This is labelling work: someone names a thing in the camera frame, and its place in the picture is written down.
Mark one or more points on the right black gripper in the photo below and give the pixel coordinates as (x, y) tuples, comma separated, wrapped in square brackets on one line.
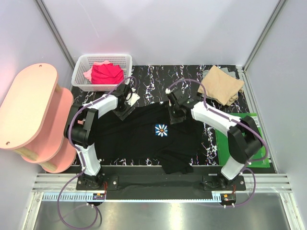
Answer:
[(172, 120)]

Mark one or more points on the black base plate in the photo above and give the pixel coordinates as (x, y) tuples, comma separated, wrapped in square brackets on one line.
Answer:
[(144, 186)]

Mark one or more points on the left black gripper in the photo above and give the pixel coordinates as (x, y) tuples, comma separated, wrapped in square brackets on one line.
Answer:
[(122, 115)]

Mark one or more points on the black daisy t-shirt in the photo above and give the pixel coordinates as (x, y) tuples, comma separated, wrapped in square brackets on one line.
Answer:
[(146, 137)]

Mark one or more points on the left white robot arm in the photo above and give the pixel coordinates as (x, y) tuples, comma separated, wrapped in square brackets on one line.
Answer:
[(82, 125)]

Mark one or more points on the pink t-shirt in basket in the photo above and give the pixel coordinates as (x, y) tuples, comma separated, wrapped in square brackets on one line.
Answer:
[(88, 74)]

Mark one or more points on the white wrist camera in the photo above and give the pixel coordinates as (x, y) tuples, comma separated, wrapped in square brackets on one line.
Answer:
[(132, 97), (172, 99)]

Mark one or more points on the pink tiered shelf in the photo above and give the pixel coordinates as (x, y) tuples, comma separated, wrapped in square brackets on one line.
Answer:
[(33, 117)]

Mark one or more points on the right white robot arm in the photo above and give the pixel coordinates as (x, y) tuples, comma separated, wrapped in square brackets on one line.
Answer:
[(244, 139)]

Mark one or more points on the black marble table mat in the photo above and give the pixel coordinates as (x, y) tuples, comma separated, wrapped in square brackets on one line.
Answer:
[(152, 81)]

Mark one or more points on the beige folded t-shirt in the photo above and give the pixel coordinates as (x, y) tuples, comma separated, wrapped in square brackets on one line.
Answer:
[(221, 86)]

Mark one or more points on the green cutting mat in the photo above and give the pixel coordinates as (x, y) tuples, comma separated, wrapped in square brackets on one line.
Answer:
[(223, 151)]

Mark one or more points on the red t-shirt in basket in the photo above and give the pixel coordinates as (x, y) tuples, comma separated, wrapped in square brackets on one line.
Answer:
[(107, 74)]

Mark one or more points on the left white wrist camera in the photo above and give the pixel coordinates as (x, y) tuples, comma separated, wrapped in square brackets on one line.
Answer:
[(132, 97)]

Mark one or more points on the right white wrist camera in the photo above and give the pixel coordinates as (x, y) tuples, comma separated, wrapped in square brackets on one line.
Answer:
[(172, 99)]

